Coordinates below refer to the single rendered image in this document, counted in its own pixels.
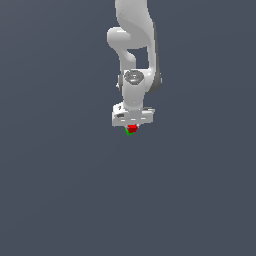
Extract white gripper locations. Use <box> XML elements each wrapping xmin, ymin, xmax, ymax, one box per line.
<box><xmin>111</xmin><ymin>103</ymin><xmax>155</xmax><ymax>128</ymax></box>

